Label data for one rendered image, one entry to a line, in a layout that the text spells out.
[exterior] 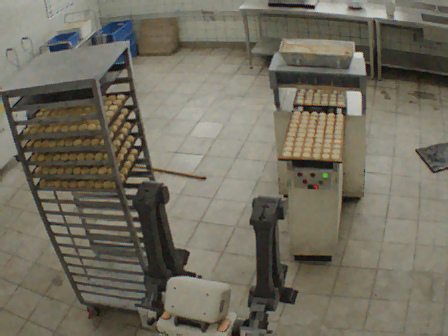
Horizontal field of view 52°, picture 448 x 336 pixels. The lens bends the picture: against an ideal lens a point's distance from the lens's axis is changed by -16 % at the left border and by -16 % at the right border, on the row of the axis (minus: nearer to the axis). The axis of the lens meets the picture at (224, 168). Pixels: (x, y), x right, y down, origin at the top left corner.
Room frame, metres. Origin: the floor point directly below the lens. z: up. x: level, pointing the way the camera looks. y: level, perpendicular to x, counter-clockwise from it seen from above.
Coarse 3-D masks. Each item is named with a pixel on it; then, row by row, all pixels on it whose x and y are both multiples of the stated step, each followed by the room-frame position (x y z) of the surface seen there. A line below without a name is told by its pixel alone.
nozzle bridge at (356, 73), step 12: (276, 60) 3.54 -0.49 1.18; (360, 60) 3.43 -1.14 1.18; (276, 72) 3.36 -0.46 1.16; (288, 72) 3.34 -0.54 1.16; (300, 72) 3.31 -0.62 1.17; (312, 72) 3.28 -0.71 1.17; (324, 72) 3.26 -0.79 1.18; (336, 72) 3.24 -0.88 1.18; (348, 72) 3.22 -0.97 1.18; (360, 72) 3.21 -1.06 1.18; (276, 84) 3.37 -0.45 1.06; (288, 84) 3.38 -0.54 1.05; (300, 84) 3.36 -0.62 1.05; (312, 84) 3.34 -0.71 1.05; (336, 84) 3.31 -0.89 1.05; (348, 84) 3.29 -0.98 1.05; (360, 84) 3.18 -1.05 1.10; (276, 96) 3.47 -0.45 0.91
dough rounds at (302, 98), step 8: (296, 96) 3.45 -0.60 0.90; (304, 96) 3.44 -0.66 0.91; (312, 96) 3.42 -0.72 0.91; (320, 96) 3.40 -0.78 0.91; (328, 96) 3.39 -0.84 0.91; (336, 96) 3.39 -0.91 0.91; (344, 96) 3.38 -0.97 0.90; (296, 104) 3.33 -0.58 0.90; (304, 104) 3.32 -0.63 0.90; (312, 104) 3.31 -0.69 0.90; (320, 104) 3.29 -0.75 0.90; (328, 104) 3.28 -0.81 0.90; (336, 104) 3.27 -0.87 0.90; (344, 104) 3.25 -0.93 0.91
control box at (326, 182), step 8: (296, 168) 2.64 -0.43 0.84; (304, 168) 2.62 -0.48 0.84; (312, 168) 2.61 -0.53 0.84; (320, 168) 2.60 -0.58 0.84; (296, 176) 2.62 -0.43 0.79; (304, 176) 2.60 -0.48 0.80; (320, 176) 2.57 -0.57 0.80; (328, 176) 2.56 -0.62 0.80; (296, 184) 2.62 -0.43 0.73; (304, 184) 2.60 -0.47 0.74; (312, 184) 2.59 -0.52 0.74; (320, 184) 2.57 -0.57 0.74; (328, 184) 2.56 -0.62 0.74
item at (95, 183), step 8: (136, 152) 2.58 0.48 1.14; (128, 160) 2.50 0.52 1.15; (128, 168) 2.44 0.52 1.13; (40, 184) 2.39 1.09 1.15; (48, 184) 2.38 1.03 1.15; (56, 184) 2.36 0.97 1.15; (64, 184) 2.35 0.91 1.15; (72, 184) 2.34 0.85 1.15; (80, 184) 2.32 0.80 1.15; (88, 184) 2.31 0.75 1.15; (96, 184) 2.30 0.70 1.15; (104, 184) 2.29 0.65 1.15; (112, 184) 2.28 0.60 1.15
